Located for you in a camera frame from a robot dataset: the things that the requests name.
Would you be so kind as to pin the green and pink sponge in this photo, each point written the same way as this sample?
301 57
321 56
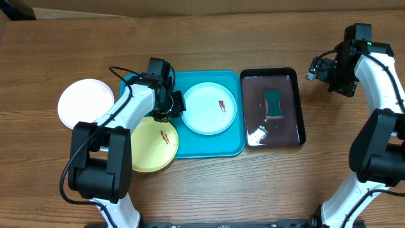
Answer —
272 104

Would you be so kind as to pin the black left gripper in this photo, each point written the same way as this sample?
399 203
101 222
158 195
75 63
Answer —
180 106

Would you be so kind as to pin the light blue plate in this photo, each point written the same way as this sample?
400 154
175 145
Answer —
210 108

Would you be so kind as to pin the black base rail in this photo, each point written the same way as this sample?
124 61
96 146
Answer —
278 224

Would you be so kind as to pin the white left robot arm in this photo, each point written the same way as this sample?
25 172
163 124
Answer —
100 165

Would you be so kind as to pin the yellow plate with stain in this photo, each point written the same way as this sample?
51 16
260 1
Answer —
154 145

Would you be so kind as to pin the brown cardboard backdrop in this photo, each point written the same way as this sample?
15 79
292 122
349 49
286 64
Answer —
208 7

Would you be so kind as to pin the dark object top left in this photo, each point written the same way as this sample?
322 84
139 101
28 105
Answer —
17 10

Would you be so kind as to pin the black rectangular water tray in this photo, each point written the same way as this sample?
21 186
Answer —
288 131

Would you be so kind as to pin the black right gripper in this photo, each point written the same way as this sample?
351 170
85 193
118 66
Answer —
348 90

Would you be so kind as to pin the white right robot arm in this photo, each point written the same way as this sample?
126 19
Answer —
376 164

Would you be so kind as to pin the pink plate with red stain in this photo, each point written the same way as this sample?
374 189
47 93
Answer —
84 101

